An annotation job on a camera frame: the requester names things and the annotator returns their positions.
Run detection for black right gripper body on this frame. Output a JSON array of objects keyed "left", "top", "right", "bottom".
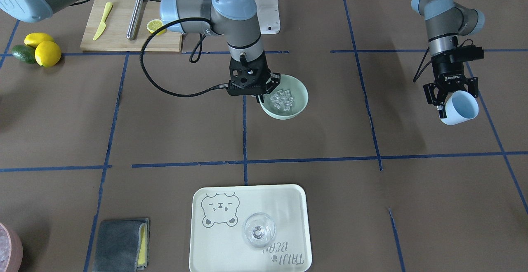
[{"left": 227, "top": 53, "right": 273, "bottom": 96}]

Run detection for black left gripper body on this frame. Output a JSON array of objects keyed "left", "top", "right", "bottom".
[{"left": 432, "top": 46, "right": 485, "bottom": 94}]

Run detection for light blue plastic cup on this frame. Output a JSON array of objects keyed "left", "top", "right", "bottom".
[{"left": 441, "top": 91, "right": 479, "bottom": 125}]

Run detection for green ceramic bowl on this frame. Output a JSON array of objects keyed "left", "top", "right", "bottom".
[{"left": 260, "top": 74, "right": 309, "bottom": 120}]

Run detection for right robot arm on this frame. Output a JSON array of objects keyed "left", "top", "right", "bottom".
[{"left": 1, "top": 0, "right": 281, "bottom": 104}]

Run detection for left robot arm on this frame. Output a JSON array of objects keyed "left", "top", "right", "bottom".
[{"left": 411, "top": 0, "right": 485, "bottom": 125}]

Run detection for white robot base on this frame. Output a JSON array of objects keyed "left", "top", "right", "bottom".
[{"left": 255, "top": 0, "right": 281, "bottom": 35}]

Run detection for clear ice cubes pile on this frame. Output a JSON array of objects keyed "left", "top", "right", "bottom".
[{"left": 270, "top": 88, "right": 294, "bottom": 111}]

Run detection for pink bowl of ice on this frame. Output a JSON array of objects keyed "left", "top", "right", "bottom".
[{"left": 0, "top": 223, "right": 23, "bottom": 272}]

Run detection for half lemon slice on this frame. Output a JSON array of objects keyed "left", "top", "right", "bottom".
[{"left": 146, "top": 19, "right": 167, "bottom": 35}]

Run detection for clear wine glass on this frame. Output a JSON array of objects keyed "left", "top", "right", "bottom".
[{"left": 243, "top": 213, "right": 276, "bottom": 249}]

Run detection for cream bear tray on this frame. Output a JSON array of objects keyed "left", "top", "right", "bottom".
[{"left": 189, "top": 184, "right": 313, "bottom": 272}]

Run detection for wooden cutting board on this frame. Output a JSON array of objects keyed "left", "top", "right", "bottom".
[{"left": 80, "top": 0, "right": 160, "bottom": 52}]

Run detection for yellow plastic knife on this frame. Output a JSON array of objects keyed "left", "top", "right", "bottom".
[{"left": 92, "top": 2, "right": 113, "bottom": 41}]

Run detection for grey folded cloth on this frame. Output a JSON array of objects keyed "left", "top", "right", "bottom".
[{"left": 92, "top": 218, "right": 150, "bottom": 272}]

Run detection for yellow lemon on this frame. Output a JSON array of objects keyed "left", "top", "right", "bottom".
[
  {"left": 35, "top": 41, "right": 62, "bottom": 68},
  {"left": 24, "top": 32, "right": 54, "bottom": 49}
]

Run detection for green lime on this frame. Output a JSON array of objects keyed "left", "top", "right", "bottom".
[{"left": 11, "top": 45, "right": 37, "bottom": 64}]

